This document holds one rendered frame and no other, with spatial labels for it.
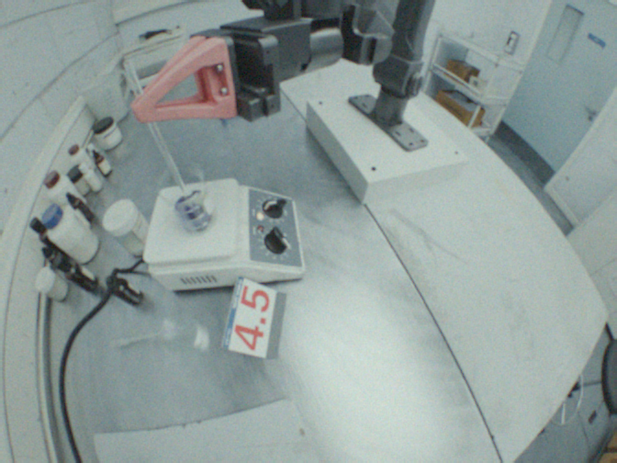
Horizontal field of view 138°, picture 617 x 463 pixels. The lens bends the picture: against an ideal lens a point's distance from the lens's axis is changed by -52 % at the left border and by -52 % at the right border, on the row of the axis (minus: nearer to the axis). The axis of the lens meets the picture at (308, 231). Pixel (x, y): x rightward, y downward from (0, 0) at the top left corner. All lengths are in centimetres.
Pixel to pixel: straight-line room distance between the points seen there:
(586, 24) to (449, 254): 286
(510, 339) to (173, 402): 50
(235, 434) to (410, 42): 59
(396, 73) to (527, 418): 60
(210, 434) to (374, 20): 50
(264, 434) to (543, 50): 323
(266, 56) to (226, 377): 33
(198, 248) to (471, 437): 43
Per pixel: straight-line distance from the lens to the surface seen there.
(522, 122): 319
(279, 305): 33
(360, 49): 29
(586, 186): 304
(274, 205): 33
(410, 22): 45
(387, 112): 51
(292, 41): 22
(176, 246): 31
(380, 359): 34
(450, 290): 41
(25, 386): 52
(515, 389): 46
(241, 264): 29
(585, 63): 301
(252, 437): 33
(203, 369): 34
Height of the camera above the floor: 122
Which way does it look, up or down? 56 degrees down
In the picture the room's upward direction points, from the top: 3 degrees clockwise
